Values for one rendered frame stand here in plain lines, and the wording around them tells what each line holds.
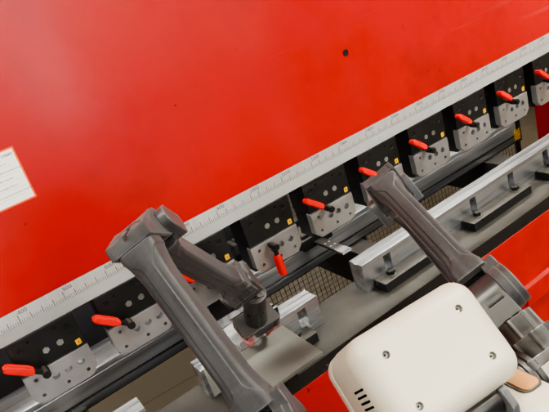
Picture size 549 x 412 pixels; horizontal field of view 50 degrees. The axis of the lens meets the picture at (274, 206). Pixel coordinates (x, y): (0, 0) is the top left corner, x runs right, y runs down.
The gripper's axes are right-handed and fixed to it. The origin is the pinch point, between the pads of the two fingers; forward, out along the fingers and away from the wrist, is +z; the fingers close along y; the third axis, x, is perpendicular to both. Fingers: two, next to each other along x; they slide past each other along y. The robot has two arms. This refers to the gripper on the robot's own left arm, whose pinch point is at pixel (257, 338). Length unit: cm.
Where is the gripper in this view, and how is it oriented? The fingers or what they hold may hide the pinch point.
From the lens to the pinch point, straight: 152.9
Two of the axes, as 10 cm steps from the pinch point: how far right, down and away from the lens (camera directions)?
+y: -8.0, 4.4, -4.0
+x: 5.9, 5.7, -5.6
